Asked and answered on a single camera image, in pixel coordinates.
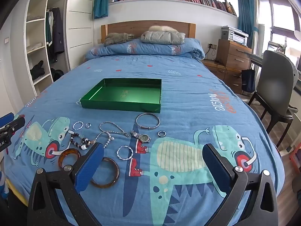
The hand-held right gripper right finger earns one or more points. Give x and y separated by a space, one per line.
216 169

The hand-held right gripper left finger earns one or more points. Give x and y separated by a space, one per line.
90 167

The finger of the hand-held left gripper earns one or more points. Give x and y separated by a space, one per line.
6 117
14 124

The wide amber bangle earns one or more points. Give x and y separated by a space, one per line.
70 151

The slim brown amber bangle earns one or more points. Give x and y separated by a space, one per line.
116 171

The silver wristwatch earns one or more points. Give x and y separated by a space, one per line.
145 137

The green shallow tray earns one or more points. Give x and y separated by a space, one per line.
122 94

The black folded clothes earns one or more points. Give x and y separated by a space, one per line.
37 70

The black bag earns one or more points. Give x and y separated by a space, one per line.
57 74

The thin silver bangle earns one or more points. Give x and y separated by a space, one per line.
158 122

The folded white clothes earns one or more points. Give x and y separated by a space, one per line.
35 47

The blue dinosaur print bed sheet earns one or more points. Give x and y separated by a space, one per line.
188 94

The navy tote bag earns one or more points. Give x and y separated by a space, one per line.
248 80

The dark hanging jacket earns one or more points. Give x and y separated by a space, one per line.
57 35

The green and white hanging garment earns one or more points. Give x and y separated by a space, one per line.
48 28

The folded grey clothes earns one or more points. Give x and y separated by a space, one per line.
35 17

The low wooden bedside table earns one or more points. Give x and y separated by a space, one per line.
211 64

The grey chair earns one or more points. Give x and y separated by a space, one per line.
275 75

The glass desk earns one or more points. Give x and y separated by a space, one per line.
257 57

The white wardrobe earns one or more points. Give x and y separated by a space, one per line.
80 23

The folded blue duvet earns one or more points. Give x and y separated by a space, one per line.
145 49

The olive fleece jacket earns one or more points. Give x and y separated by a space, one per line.
117 38

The white printer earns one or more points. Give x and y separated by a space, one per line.
234 35

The grey puffer jacket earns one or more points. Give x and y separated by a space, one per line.
162 37

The wooden headboard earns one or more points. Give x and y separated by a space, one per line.
131 27

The cream fluffy fur item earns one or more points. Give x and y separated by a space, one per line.
162 28

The teal curtain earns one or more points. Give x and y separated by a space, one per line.
101 0
245 16

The white light switch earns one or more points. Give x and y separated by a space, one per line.
6 40

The wall power outlet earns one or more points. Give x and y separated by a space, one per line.
212 45

